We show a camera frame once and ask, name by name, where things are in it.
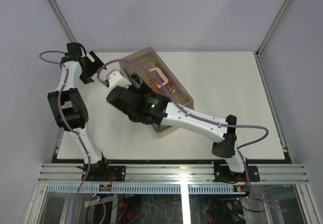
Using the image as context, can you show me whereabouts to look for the pink toolbox carry handle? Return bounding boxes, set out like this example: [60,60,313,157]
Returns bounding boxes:
[149,67,169,89]

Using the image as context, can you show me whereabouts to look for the beige toolbox with smoky lid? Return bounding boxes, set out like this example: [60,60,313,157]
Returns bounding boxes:
[118,46,195,135]

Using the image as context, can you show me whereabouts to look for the yellow needle-nose pliers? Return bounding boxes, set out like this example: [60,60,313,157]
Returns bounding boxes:
[147,78,158,89]

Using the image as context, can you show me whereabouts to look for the yellow-black screwdriver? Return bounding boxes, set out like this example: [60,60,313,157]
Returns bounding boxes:
[167,85,176,94]

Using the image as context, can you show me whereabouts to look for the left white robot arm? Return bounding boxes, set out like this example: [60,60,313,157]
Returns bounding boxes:
[47,42,111,181]

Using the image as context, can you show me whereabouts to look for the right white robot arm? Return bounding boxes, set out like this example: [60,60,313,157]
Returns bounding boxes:
[106,86,248,181]

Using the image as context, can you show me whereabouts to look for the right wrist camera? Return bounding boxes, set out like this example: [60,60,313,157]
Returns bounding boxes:
[105,69,132,88]

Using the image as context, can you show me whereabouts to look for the left aluminium frame post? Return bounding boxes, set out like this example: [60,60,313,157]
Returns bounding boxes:
[47,0,77,43]

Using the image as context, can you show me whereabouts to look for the aluminium frame post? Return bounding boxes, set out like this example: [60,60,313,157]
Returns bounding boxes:
[255,0,292,57]
[47,0,77,43]

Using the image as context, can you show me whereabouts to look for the aluminium mounting rail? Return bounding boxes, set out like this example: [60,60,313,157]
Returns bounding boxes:
[38,163,309,185]

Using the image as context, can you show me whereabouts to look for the slotted cable duct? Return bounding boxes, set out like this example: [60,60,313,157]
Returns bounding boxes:
[47,183,241,194]

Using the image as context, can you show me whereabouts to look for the right aluminium frame post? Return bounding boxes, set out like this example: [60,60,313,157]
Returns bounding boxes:
[255,0,292,57]

